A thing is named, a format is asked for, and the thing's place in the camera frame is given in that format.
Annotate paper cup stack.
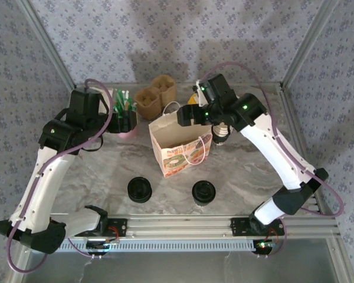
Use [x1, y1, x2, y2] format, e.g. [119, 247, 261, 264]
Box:
[212, 123, 233, 147]

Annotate printed white paper bag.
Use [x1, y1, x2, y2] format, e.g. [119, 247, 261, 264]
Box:
[148, 101, 214, 179]

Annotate black takeout coffee cup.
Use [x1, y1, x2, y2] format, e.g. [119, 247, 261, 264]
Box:
[191, 179, 217, 206]

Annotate green plastic straw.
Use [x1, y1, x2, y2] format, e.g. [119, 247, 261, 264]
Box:
[114, 94, 129, 113]

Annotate brown pulp cup carrier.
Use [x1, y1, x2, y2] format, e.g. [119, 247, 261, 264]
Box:
[135, 74, 178, 120]

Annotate black cup lid stack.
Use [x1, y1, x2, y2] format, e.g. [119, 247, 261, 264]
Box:
[127, 176, 153, 203]

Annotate left circuit board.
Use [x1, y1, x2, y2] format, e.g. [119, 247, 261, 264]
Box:
[86, 239, 120, 256]

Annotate circuit board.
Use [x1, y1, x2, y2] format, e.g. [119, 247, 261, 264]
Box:
[86, 239, 120, 256]
[252, 239, 277, 256]

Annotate right circuit board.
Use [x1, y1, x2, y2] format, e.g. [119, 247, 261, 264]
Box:
[252, 239, 277, 256]

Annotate grey metal panel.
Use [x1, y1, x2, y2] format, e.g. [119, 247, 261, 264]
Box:
[26, 253, 340, 283]

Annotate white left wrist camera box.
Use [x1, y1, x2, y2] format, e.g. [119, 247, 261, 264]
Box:
[97, 87, 114, 114]

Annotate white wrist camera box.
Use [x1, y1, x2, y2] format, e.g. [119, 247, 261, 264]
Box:
[193, 78, 206, 104]
[97, 87, 114, 114]

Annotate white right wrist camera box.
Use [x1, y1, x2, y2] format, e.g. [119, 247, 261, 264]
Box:
[193, 78, 206, 104]

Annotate aluminium left frame post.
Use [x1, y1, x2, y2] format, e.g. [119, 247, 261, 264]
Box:
[17, 0, 77, 93]

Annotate aluminium frame post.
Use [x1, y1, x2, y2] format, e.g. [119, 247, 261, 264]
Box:
[17, 0, 77, 93]
[280, 0, 340, 89]

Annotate aluminium right frame post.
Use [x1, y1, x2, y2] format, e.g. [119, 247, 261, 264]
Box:
[280, 0, 340, 89]

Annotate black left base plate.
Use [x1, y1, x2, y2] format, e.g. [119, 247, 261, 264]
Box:
[73, 217, 128, 238]

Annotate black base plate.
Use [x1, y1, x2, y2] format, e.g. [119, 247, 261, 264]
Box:
[230, 217, 285, 238]
[73, 217, 128, 238]

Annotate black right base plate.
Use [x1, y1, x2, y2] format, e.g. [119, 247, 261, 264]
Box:
[230, 217, 285, 238]

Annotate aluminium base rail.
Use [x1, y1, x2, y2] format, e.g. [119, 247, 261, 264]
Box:
[17, 213, 342, 240]

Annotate grey slotted cable duct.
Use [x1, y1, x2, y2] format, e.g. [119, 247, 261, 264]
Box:
[60, 238, 256, 253]

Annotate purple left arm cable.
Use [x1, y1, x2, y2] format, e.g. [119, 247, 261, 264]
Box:
[5, 78, 114, 274]

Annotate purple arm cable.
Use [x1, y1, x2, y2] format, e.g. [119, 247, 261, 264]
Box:
[199, 61, 345, 219]
[5, 78, 114, 274]

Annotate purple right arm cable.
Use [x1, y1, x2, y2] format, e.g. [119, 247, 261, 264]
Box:
[199, 61, 345, 219]

